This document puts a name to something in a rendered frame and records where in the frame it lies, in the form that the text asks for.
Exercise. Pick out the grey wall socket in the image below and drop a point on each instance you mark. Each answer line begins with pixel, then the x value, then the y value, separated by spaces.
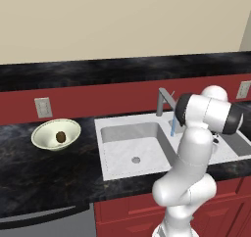
pixel 243 89
pixel 43 107

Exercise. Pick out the brown kiwi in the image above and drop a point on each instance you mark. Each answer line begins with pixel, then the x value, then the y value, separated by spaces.
pixel 60 136

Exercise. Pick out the blue water stream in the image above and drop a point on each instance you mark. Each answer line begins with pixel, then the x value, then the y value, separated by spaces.
pixel 173 128

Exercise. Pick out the pale green bowl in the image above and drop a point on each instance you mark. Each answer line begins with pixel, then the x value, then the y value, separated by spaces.
pixel 49 139

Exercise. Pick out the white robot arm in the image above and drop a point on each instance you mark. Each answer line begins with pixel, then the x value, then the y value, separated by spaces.
pixel 191 169

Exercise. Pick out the grey sink faucet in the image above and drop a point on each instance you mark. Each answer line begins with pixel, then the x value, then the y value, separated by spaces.
pixel 161 100

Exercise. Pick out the red cupboard run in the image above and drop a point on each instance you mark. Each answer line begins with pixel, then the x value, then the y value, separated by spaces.
pixel 225 211

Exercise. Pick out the grey dishwasher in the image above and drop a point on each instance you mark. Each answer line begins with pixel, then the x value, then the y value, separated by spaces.
pixel 49 224

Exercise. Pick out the white marble sink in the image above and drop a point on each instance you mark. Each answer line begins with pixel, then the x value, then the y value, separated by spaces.
pixel 130 149

